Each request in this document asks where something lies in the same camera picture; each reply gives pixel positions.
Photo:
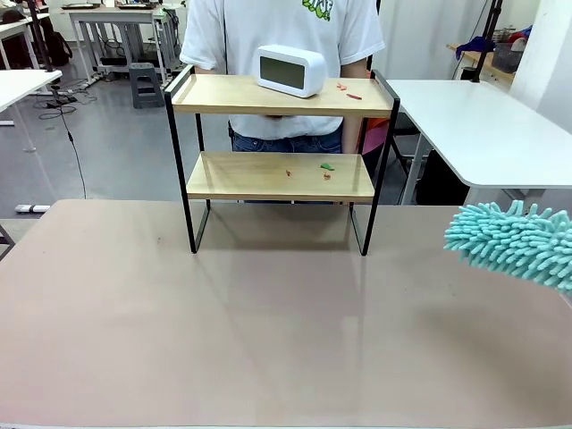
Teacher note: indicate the white power strip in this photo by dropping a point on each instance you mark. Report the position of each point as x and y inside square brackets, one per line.
[31, 208]

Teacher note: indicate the black tripod pole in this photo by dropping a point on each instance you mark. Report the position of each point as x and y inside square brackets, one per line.
[487, 40]

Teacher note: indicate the black frame wooden two-tier shelf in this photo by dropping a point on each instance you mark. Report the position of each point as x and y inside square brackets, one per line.
[214, 96]

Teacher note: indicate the large white table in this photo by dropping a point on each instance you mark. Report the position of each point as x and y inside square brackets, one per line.
[469, 120]

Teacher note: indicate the white digital alarm clock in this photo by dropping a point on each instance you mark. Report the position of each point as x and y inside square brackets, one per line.
[313, 71]

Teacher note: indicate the wooden workbench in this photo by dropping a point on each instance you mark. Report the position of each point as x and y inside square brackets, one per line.
[469, 56]

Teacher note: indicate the green paper scrap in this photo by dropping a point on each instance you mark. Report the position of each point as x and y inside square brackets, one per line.
[327, 166]

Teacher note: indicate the black cap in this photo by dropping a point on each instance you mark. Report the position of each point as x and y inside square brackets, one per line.
[13, 17]

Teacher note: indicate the orange seat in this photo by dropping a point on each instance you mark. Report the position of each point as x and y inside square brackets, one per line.
[374, 134]

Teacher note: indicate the red paper strip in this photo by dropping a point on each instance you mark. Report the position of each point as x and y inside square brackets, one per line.
[354, 95]

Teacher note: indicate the teal chenille duster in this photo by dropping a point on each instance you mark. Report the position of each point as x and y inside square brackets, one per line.
[514, 241]

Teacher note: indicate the black backpack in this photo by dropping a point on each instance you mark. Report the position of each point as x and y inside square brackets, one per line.
[58, 49]

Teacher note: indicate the black stand pole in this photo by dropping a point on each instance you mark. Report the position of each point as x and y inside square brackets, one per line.
[40, 40]

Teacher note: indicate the grey desk with metal legs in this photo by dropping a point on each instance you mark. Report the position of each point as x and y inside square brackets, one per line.
[111, 13]

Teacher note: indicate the red paper scrap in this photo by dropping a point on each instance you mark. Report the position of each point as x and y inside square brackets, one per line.
[342, 86]

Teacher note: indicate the blue cloth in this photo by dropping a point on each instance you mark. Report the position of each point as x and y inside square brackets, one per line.
[473, 44]

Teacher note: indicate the person in white t-shirt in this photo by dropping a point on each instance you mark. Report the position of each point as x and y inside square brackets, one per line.
[286, 27]

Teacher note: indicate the white table with round corner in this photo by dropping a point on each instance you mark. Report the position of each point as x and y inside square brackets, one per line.
[22, 85]

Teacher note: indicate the black chair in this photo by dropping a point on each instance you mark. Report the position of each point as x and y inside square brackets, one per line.
[438, 179]

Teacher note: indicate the dark flat tray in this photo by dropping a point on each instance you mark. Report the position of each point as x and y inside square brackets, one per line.
[138, 5]
[80, 6]

